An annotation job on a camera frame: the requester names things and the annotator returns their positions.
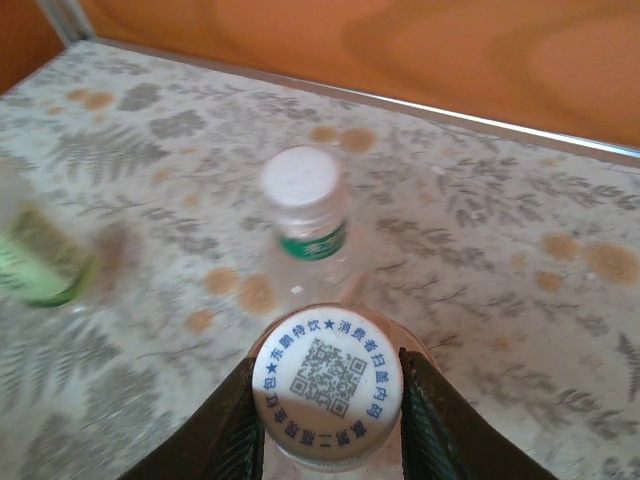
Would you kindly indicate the orange drink bottle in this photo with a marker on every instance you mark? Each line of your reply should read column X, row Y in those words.
column 280, row 471

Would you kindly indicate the long aluminium edge rail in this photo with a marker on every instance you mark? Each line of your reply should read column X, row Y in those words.
column 400, row 104

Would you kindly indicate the clear bottle with green label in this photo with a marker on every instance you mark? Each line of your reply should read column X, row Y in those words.
column 35, row 260

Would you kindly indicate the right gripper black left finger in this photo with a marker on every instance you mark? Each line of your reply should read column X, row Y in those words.
column 215, row 440

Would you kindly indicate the floral patterned tablecloth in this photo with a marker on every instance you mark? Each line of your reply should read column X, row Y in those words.
column 450, row 225

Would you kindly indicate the white cap with QR code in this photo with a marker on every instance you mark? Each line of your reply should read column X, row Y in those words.
column 325, row 380

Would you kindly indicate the aluminium corner post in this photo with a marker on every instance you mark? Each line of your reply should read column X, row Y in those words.
column 67, row 20

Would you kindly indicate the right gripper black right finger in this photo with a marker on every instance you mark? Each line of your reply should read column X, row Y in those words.
column 450, row 440

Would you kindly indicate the small white bottle cap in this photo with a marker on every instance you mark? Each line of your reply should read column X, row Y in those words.
column 300, row 175

